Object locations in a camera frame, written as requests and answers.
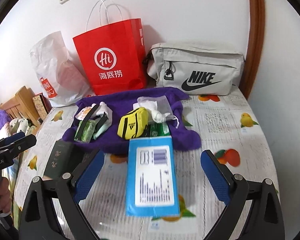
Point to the brown patterned book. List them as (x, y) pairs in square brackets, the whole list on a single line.
[(41, 106)]

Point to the fruit print tablecloth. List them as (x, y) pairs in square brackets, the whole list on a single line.
[(227, 120)]

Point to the dark green packet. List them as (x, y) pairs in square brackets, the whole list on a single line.
[(160, 130)]

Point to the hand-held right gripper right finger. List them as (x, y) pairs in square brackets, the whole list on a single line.
[(215, 177)]

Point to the brown wooden door frame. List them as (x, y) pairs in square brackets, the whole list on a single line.
[(256, 30)]

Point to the mint green cloth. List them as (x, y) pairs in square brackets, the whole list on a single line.
[(100, 131)]

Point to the grey waist bag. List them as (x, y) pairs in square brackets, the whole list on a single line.
[(190, 60)]

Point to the person's left hand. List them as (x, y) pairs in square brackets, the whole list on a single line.
[(3, 192)]

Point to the purple towel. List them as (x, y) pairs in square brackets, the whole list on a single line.
[(185, 135)]

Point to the white dotted pillow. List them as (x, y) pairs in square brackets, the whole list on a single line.
[(17, 126)]

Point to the purple fluffy plush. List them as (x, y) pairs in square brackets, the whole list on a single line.
[(1, 120)]

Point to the clear plastic bag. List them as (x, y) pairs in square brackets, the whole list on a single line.
[(150, 103)]

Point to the light green tissue pack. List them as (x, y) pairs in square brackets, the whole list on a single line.
[(87, 130)]

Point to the long black watch band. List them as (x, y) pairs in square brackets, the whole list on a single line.
[(91, 112)]

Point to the orange print white pad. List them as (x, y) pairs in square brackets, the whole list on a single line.
[(82, 113)]

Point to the striped pastel quilt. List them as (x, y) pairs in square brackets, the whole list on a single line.
[(10, 172)]

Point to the dark green tin box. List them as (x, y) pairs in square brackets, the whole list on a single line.
[(57, 160)]

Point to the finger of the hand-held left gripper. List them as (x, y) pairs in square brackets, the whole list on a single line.
[(22, 146), (12, 138)]

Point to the red paper bag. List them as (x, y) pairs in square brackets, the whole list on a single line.
[(120, 42)]

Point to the yellow mini pouch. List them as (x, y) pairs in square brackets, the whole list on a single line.
[(137, 117)]

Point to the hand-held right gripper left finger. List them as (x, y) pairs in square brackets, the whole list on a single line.
[(90, 177)]

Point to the wooden headboard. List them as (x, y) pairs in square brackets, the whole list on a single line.
[(22, 100)]

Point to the white plastic shopping bag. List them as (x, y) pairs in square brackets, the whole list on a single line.
[(55, 67)]

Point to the blue tissue pack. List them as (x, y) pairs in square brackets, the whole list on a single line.
[(135, 180)]

